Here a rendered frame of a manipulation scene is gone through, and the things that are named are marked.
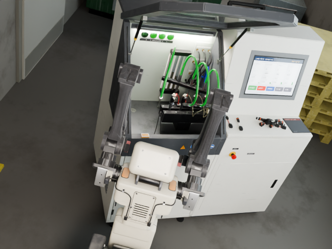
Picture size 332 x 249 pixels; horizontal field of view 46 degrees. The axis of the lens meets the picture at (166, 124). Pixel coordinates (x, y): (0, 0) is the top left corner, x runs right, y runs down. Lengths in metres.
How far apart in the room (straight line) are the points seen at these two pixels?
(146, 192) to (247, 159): 1.29
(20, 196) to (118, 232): 1.33
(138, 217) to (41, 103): 2.44
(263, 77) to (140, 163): 1.37
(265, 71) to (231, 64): 0.27
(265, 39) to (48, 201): 2.01
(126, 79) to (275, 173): 1.79
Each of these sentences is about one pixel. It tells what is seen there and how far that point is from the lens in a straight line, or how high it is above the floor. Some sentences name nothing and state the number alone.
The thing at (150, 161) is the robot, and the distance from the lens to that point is 1.74.
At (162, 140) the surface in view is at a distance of 2.48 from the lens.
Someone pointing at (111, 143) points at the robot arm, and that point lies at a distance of 1.89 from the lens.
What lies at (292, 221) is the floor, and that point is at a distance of 3.77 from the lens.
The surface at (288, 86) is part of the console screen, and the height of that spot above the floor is 1.21.
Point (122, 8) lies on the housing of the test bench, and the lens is 2.62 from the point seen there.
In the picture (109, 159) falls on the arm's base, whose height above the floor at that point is 1.23.
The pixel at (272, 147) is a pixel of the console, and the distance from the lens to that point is 2.92.
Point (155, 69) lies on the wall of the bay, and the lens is 2.79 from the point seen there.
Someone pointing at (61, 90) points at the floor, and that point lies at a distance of 4.29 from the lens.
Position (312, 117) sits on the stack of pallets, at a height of 0.31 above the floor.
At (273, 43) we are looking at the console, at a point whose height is 1.50.
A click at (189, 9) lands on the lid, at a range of 1.73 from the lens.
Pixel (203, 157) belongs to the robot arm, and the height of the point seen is 1.33.
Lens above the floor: 2.56
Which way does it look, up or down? 39 degrees down
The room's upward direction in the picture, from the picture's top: 17 degrees clockwise
